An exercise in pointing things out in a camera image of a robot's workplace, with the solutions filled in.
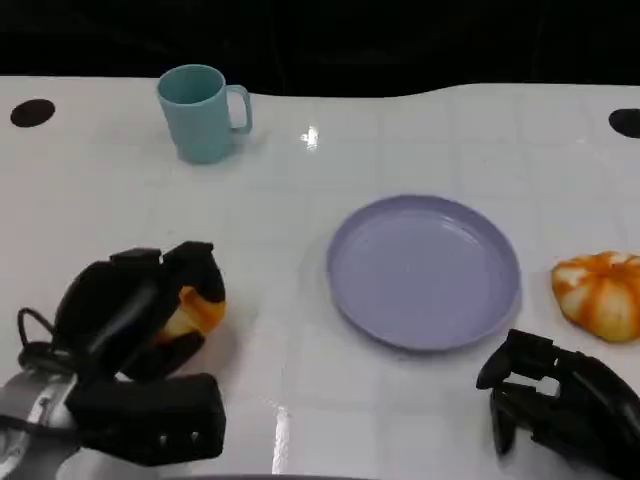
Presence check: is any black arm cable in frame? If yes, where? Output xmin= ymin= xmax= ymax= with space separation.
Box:
xmin=16 ymin=306 xmax=77 ymax=374

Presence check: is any black table grommet hole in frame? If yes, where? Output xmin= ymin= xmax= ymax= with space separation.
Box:
xmin=10 ymin=97 xmax=56 ymax=128
xmin=607 ymin=107 xmax=640 ymax=137

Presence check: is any black backdrop curtain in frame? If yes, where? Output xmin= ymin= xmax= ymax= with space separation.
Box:
xmin=0 ymin=0 xmax=640 ymax=99

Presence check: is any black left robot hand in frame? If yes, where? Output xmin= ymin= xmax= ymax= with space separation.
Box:
xmin=52 ymin=241 xmax=227 ymax=382

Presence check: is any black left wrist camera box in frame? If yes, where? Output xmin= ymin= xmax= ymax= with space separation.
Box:
xmin=66 ymin=372 xmax=228 ymax=467

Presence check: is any lilac plate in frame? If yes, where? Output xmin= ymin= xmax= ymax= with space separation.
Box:
xmin=326 ymin=194 xmax=523 ymax=352

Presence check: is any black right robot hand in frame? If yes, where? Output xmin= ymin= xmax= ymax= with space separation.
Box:
xmin=475 ymin=328 xmax=640 ymax=480

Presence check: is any pale green mug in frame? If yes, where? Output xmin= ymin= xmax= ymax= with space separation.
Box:
xmin=156 ymin=63 xmax=253 ymax=165

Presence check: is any orange and white bread roll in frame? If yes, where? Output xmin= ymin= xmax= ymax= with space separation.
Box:
xmin=551 ymin=250 xmax=640 ymax=344
xmin=154 ymin=285 xmax=228 ymax=347

